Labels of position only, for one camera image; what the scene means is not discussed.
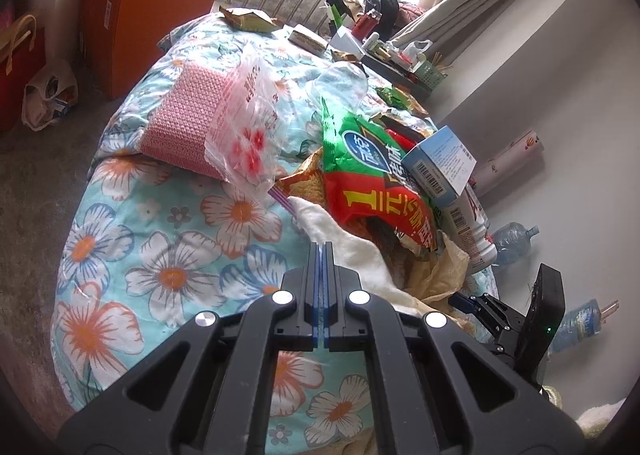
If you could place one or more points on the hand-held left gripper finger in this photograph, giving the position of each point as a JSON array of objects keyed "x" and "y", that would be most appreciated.
[
  {"x": 318, "y": 295},
  {"x": 326, "y": 295}
]

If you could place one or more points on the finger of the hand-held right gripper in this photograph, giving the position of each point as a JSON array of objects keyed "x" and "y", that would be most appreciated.
[{"x": 462, "y": 303}]

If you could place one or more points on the white bottle with red cap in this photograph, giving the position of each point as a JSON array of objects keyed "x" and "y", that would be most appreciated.
[{"x": 470, "y": 235}]

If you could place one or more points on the pale blue cardboard box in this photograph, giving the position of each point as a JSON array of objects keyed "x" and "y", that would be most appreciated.
[{"x": 440, "y": 160}]

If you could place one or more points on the person's right forearm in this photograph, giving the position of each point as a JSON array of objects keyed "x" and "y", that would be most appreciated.
[{"x": 600, "y": 420}]

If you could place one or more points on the brown paper bag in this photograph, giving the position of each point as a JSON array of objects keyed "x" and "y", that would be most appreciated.
[{"x": 440, "y": 275}]

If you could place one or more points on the white cloth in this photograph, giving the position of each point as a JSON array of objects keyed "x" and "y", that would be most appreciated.
[{"x": 350, "y": 255}]

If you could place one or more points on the blue water jug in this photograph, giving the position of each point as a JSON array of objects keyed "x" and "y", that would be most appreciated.
[{"x": 512, "y": 242}]

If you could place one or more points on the large green chip bag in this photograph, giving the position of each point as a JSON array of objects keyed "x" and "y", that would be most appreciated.
[{"x": 360, "y": 160}]

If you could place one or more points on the printed wallpaper roll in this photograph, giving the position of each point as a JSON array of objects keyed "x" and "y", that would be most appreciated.
[{"x": 510, "y": 160}]

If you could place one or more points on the floral blanket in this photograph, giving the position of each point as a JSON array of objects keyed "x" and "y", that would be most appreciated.
[{"x": 150, "y": 255}]

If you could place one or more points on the clear red-printed plastic bag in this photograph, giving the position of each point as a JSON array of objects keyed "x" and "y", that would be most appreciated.
[{"x": 250, "y": 135}]

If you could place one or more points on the green snack packet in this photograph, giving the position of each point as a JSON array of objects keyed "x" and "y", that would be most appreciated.
[{"x": 400, "y": 97}]

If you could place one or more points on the clear plastic container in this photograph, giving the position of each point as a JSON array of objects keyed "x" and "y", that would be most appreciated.
[{"x": 340, "y": 82}]

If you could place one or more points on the pink knitted pillow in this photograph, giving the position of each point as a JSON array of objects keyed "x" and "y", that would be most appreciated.
[{"x": 185, "y": 115}]

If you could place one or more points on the dark bedside table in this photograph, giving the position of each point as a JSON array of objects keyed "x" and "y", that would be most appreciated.
[{"x": 395, "y": 77}]

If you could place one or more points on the green plastic basket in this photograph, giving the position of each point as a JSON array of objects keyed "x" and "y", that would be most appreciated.
[{"x": 427, "y": 75}]

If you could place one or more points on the white plastic bag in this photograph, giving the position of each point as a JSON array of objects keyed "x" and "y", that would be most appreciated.
[{"x": 415, "y": 51}]

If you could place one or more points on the flat white snack box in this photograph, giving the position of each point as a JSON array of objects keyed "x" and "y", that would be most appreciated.
[{"x": 307, "y": 37}]

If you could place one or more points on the olive snack packet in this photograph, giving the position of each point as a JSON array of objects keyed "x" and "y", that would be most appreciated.
[{"x": 250, "y": 20}]

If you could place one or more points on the black bag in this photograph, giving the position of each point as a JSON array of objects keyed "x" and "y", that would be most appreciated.
[{"x": 387, "y": 2}]

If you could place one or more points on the orange cardboard box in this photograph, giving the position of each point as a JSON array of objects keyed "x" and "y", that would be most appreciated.
[{"x": 130, "y": 35}]

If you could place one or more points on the beige tote bag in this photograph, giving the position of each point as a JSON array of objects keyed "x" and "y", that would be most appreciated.
[{"x": 40, "y": 105}]

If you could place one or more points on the red tote bag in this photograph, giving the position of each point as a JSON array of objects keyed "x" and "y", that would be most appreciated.
[{"x": 20, "y": 85}]

